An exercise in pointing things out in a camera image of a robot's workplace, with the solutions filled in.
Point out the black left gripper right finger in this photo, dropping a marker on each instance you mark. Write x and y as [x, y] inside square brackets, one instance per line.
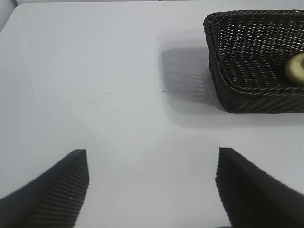
[256, 194]

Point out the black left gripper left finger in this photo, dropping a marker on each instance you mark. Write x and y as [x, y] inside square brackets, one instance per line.
[47, 197]

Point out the pale yellow egg yolk pastry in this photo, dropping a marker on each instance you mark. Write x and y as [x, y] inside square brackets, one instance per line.
[295, 71]

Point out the dark brown wicker basket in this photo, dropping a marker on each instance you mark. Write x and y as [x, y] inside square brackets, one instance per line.
[249, 54]

